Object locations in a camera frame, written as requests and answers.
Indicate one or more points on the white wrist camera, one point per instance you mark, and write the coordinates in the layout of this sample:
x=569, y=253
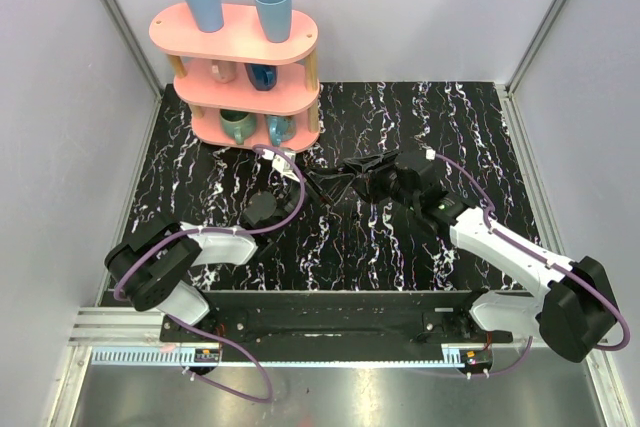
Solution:
x=282, y=166
x=430, y=154

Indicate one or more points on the controller board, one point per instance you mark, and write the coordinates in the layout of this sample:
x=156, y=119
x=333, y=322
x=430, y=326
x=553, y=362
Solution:
x=206, y=355
x=478, y=357

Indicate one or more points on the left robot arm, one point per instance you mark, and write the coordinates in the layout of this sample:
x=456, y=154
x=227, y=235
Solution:
x=150, y=265

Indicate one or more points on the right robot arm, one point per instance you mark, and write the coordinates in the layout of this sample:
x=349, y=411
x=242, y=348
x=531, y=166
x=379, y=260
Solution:
x=569, y=304

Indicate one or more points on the left controller board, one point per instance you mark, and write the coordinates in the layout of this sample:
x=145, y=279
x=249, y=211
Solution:
x=206, y=355

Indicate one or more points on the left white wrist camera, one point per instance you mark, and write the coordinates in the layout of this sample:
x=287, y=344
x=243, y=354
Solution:
x=282, y=166

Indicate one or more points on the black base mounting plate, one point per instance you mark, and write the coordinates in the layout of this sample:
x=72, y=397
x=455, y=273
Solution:
x=341, y=326

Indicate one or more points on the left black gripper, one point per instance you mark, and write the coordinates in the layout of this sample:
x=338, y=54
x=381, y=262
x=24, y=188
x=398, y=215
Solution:
x=304, y=187

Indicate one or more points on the right controller board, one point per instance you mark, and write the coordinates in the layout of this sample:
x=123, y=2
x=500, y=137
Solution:
x=478, y=357

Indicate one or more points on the green ceramic mug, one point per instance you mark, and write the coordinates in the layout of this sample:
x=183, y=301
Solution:
x=238, y=125

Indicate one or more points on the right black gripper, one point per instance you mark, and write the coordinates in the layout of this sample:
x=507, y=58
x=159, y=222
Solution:
x=370, y=189

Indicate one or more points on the pink three-tier wooden shelf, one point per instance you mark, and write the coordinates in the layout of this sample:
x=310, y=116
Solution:
x=242, y=40

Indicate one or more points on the blue butterfly mug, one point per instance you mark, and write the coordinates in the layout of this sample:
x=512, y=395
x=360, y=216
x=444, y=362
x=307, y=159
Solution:
x=280, y=128

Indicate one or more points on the dark blue mug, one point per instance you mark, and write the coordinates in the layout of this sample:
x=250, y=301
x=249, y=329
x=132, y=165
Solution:
x=262, y=77

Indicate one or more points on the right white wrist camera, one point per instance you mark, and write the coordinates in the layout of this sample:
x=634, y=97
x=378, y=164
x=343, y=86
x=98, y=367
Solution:
x=430, y=154

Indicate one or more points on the short light blue cup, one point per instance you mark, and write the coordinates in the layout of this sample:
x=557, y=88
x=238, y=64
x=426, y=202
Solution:
x=275, y=17

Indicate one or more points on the pink mug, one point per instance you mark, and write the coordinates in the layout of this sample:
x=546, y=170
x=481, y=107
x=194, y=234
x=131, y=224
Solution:
x=223, y=71

